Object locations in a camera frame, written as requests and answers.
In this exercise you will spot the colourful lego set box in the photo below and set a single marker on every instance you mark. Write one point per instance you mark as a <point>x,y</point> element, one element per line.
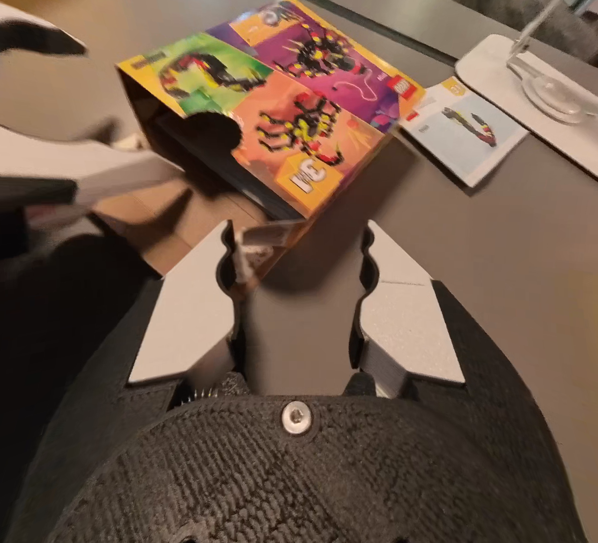
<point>303,99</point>

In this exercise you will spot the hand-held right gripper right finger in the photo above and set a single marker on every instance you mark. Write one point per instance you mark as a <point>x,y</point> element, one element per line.
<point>406,318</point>

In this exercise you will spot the snake instruction booklet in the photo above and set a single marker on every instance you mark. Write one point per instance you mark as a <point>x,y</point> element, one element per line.
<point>448,145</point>

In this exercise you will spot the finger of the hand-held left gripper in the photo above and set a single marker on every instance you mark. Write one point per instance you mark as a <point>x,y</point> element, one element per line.
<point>23,14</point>
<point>56,159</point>

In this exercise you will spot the clear stand with white base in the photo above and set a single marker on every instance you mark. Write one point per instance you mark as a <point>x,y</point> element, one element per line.
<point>495,70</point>

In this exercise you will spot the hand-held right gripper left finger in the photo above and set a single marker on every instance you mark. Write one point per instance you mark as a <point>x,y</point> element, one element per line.
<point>187,318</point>

